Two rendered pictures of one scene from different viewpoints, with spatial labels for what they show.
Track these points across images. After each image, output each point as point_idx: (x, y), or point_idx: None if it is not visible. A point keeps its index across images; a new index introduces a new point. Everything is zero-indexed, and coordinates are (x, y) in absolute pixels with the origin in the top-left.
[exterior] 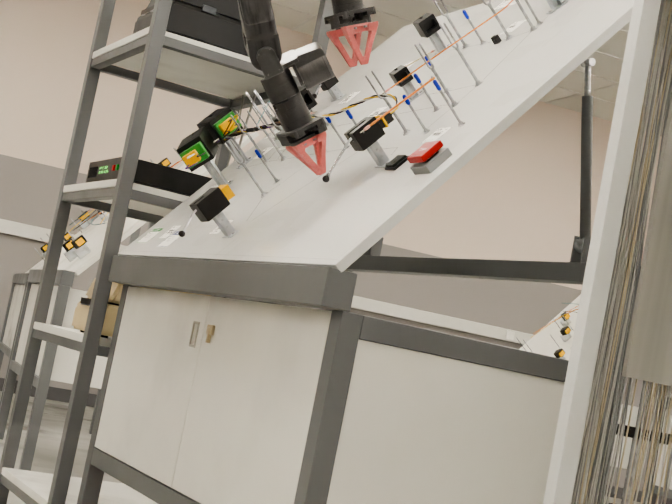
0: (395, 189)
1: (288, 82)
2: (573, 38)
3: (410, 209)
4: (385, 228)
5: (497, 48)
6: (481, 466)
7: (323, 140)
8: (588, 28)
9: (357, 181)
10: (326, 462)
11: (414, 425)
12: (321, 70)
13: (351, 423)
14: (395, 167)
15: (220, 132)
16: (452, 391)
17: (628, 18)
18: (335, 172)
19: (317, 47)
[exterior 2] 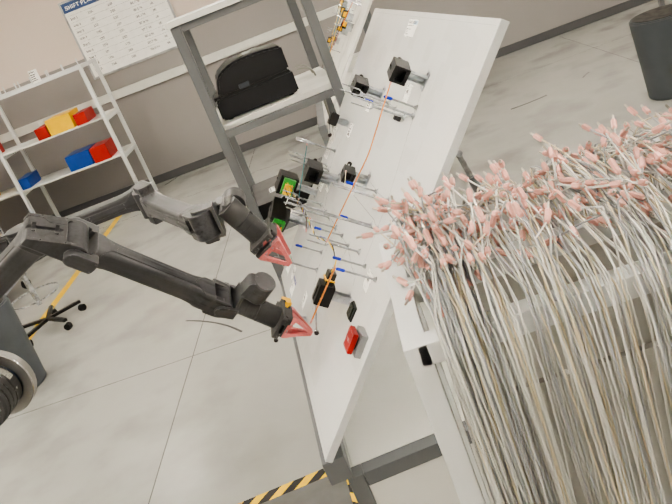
0: (349, 362)
1: (248, 308)
2: (425, 171)
3: (355, 400)
4: (345, 422)
5: (398, 132)
6: None
7: (296, 321)
8: (432, 159)
9: (340, 314)
10: None
11: (438, 502)
12: (262, 294)
13: None
14: (350, 320)
15: (286, 195)
16: None
17: (453, 154)
18: (336, 278)
19: (249, 283)
